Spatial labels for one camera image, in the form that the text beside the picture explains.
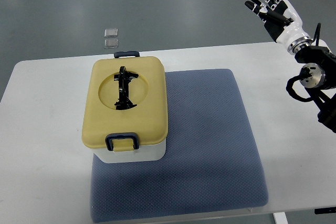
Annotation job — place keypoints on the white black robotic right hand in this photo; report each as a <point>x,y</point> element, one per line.
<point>282,23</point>

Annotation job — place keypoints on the yellow storage box lid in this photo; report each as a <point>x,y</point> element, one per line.
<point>126,106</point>

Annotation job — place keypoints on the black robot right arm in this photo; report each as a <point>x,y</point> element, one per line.
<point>316,75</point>

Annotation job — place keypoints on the white storage box base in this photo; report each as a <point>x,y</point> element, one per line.
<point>143,154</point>

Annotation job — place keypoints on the blue grey fabric cushion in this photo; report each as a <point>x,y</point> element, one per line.
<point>211,161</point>

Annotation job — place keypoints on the black table control panel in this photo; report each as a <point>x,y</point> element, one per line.
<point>320,211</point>

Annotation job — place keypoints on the white table leg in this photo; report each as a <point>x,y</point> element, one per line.
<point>280,218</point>

